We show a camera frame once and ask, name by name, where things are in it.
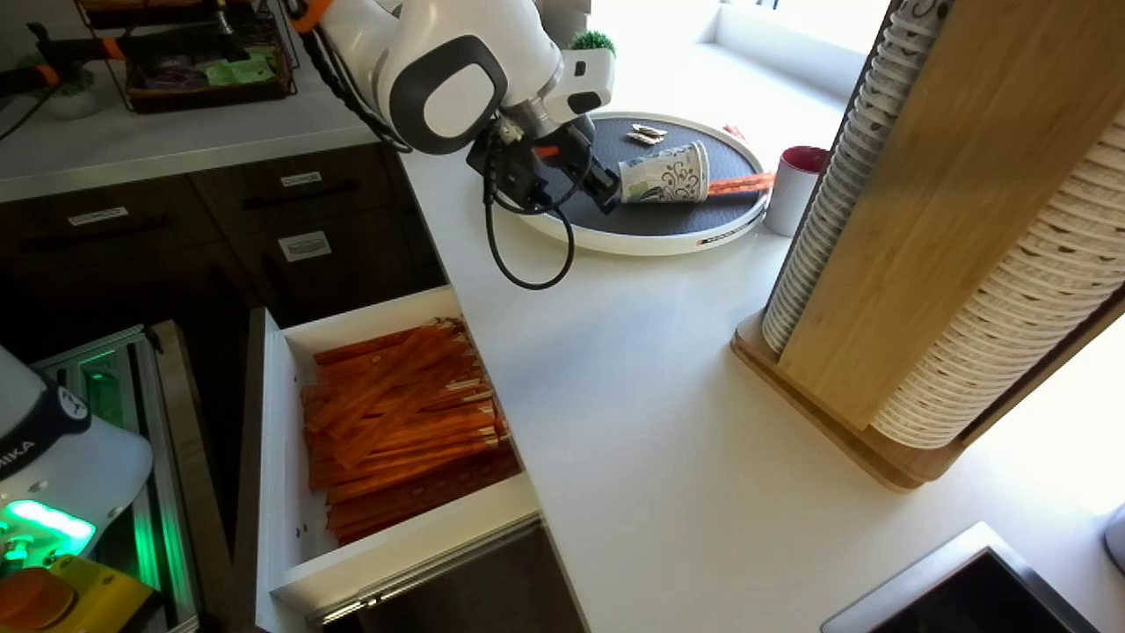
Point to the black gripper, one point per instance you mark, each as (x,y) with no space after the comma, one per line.
(540,173)

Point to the round grey white tray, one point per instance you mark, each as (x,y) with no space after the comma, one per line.
(660,228)

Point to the patterned paper coffee cup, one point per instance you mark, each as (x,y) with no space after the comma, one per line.
(667,178)

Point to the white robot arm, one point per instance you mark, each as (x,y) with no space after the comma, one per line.
(469,73)

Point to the wooden cup dispenser stand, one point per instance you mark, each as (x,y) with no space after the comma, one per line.
(967,234)

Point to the black counter inset tray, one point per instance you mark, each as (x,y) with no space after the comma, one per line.
(967,583)

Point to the small white tea bag packet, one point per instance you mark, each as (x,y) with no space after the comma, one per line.
(646,133)

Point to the small green potted plant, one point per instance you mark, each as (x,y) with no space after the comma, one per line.
(592,39)

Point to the orange sugar stick packet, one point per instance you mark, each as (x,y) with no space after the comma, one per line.
(740,185)

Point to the white mug red interior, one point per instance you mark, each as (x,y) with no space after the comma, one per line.
(791,188)

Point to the orange sticks in drawer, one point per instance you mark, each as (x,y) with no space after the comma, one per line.
(401,422)

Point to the open white drawer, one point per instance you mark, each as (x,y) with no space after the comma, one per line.
(303,576)

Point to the wire basket with items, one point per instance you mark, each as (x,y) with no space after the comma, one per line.
(190,53)

